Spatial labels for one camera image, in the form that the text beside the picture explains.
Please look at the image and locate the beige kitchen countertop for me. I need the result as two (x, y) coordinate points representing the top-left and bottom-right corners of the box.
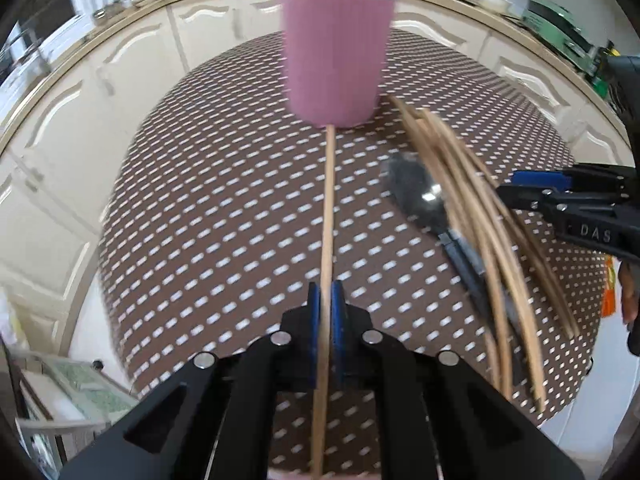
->
(0, 0), (640, 161)

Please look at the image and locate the wooden chopstick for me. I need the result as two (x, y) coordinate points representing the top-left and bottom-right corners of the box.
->
(310, 125), (337, 480)

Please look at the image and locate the white low shelf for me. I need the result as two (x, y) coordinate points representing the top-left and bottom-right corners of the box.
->
(2, 347), (138, 468)

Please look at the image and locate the orange cardboard box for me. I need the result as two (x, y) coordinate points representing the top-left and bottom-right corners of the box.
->
(601, 255), (617, 317)

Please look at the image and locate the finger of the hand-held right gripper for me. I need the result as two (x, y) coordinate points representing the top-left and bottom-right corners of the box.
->
(497, 185), (626, 217)
(514, 163), (638, 196)

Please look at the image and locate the bunch of wooden chopsticks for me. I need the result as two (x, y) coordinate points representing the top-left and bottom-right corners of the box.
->
(389, 95), (581, 413)

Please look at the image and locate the pink cup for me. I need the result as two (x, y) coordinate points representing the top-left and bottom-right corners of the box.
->
(278, 0), (397, 128)

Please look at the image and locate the brown polka dot tablecloth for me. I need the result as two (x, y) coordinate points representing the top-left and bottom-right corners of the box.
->
(97, 27), (608, 476)

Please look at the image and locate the green bottle with yellow cap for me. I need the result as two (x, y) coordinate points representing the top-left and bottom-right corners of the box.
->
(592, 40), (621, 92)

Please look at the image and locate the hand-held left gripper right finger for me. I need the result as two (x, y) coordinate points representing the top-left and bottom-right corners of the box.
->
(332, 280), (586, 480)

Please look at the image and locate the metal spoon with dark handle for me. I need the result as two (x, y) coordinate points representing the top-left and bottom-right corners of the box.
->
(381, 152), (526, 386)

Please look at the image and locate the green electric cooker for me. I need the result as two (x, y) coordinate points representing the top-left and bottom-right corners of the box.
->
(521, 0), (602, 70)

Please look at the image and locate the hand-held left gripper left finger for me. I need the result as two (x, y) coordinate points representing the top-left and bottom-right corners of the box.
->
(57, 282), (321, 480)

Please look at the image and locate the person's right hand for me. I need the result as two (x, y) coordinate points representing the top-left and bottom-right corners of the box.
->
(620, 260), (640, 328)

